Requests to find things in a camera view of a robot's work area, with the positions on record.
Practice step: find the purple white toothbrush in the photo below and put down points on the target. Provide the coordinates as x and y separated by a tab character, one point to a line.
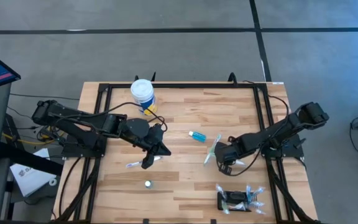
261	211
221	189

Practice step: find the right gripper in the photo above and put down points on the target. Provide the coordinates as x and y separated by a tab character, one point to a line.
227	152

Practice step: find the white box on floor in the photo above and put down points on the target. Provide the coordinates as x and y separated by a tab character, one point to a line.
30	177

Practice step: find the black aluminium frame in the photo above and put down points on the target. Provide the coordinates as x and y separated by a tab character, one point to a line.
182	85

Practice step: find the Lysol wipes canister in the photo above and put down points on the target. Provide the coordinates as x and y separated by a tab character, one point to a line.
141	90

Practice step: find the teal white toothbrush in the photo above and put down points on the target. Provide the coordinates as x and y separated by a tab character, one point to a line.
257	204

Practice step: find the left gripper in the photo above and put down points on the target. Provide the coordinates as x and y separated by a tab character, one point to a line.
154	138

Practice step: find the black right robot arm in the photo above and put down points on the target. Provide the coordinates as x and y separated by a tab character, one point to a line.
278	130

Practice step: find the green white toothbrush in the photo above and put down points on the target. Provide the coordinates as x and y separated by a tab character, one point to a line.
211	151
228	207

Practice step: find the teal mouthwash bottle white cap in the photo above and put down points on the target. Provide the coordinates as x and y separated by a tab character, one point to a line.
148	184
198	137

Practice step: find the white tape roll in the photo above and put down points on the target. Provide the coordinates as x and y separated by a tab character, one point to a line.
53	181

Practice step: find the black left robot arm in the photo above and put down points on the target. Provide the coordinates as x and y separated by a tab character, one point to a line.
73	119

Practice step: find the black table clamp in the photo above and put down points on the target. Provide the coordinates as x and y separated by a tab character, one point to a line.
213	221
136	78
153	77
146	221
233	78

